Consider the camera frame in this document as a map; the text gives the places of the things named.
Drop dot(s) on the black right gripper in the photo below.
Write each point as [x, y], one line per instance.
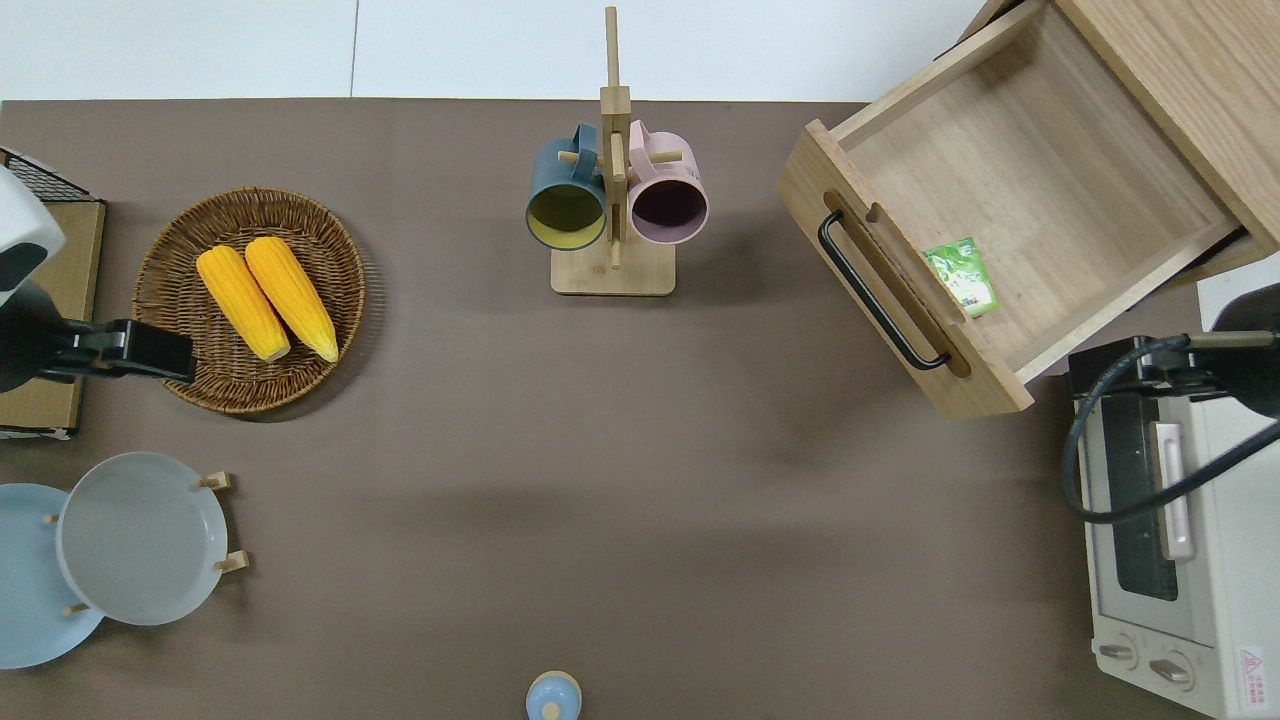
[1255, 365]

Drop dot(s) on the wooden mug rack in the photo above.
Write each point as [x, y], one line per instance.
[612, 270]

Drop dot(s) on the dark blue mug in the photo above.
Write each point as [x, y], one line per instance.
[565, 195]

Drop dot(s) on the white toaster oven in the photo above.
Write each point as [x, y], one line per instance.
[1230, 560]

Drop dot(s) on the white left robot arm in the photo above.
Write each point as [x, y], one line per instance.
[20, 215]

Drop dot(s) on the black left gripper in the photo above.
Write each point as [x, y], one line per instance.
[20, 335]

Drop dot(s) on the wooden plate rack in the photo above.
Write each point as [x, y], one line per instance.
[232, 562]

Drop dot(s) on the green snack packet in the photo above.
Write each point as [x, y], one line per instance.
[962, 278]

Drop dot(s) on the light wooden drawer cabinet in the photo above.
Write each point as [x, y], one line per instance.
[1200, 80]

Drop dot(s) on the yellow corn cob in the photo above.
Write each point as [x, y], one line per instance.
[292, 295]
[240, 300]

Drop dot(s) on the light blue plate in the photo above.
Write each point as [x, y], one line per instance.
[30, 590]

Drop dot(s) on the pink mug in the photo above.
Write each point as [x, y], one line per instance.
[668, 200]

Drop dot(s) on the grey plate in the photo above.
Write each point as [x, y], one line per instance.
[140, 540]

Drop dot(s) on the brown wicker basket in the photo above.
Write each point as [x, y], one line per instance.
[180, 250]

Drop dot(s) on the small blue round button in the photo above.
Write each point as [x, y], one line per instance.
[553, 698]

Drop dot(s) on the brown table mat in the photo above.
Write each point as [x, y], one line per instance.
[600, 480]

